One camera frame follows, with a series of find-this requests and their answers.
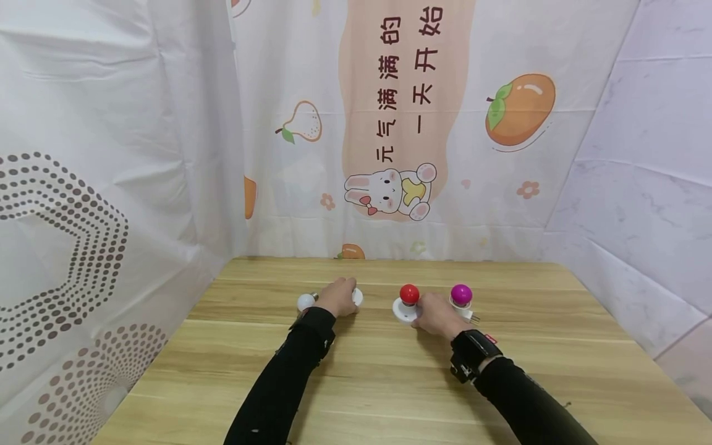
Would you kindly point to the purple light bulb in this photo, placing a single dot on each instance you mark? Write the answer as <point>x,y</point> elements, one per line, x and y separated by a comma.
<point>461,294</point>

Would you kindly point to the person's right forearm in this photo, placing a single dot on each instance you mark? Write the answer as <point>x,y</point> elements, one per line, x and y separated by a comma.
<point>528,405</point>

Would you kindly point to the black wrist band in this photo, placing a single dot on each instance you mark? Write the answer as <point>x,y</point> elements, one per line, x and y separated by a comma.
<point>474,352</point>
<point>322,330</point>

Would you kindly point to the person's right hand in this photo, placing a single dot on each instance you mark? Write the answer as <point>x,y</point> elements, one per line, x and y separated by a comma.
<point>440,318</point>

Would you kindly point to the white light bulb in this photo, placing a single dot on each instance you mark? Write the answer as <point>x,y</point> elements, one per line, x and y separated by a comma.
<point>305,302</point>

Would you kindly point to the white plug lamp socket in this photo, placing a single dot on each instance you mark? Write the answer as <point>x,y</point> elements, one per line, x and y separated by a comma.
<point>465,311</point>

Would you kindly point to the white round lamp holder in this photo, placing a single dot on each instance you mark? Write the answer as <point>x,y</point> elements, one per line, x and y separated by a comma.
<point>404,311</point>

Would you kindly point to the person's right fingers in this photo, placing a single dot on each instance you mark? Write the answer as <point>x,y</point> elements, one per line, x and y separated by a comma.
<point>420,307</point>

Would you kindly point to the person's left fingers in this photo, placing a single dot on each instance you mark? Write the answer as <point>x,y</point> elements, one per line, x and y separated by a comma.
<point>349,285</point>

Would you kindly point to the red light bulb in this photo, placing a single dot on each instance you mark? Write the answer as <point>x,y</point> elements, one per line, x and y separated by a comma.
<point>409,293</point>

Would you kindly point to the person's left forearm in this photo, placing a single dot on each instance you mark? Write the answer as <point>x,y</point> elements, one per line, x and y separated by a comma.
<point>278,389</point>

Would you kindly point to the person's left hand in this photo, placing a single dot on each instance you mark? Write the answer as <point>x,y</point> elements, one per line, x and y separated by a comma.
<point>335,299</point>

